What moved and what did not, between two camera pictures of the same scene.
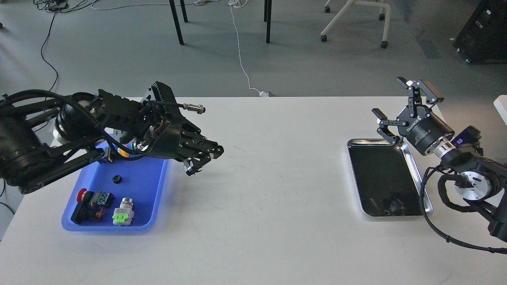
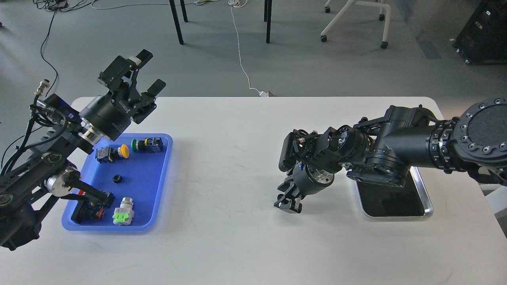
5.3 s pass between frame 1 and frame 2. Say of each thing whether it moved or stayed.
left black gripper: moved
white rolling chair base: stayed
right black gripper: moved
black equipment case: stayed
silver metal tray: stayed
